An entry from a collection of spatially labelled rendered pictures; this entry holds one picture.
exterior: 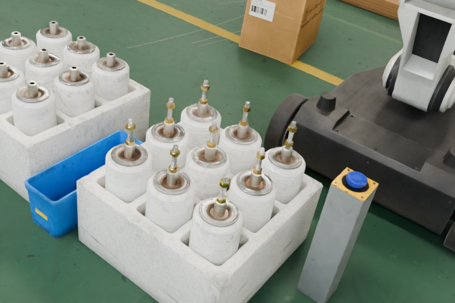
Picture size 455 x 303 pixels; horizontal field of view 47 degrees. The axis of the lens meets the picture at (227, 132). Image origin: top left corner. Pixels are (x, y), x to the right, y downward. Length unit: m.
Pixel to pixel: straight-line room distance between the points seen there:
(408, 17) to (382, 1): 1.48
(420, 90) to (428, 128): 0.14
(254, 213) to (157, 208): 0.19
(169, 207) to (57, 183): 0.39
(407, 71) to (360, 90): 0.25
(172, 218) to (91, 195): 0.19
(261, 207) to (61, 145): 0.52
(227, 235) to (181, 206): 0.12
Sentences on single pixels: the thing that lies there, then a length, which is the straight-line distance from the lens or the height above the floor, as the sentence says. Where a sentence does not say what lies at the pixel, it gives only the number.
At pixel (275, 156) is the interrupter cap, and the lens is 1.15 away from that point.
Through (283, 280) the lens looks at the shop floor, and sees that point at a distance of 1.24.
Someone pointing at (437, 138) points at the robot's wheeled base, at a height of 0.17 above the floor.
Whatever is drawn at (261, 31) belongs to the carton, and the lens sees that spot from 2.11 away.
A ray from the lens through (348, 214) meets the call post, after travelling 1.03.
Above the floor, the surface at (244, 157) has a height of 0.22.
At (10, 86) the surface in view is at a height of 0.24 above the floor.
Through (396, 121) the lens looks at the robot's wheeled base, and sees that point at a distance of 1.58.
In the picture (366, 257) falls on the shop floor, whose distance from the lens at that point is 1.36.
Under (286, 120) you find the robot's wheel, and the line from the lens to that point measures 1.44.
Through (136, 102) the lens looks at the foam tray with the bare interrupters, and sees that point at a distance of 1.43.
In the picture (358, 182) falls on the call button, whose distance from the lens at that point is 1.01.
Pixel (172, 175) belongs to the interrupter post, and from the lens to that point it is 1.01.
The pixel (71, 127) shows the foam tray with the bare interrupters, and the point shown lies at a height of 0.17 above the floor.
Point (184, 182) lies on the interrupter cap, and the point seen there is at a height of 0.25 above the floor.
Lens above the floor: 0.93
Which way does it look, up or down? 35 degrees down
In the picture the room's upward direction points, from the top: 10 degrees clockwise
